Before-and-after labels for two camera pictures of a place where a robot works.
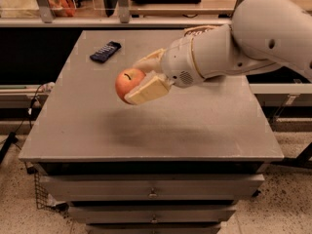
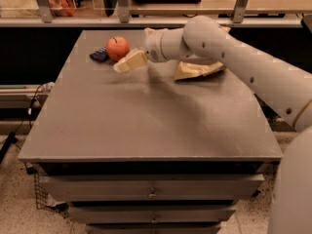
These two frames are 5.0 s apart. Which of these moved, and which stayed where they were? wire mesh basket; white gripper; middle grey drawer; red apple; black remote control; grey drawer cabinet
Moved: red apple; white gripper
Stayed: wire mesh basket; grey drawer cabinet; middle grey drawer; black remote control
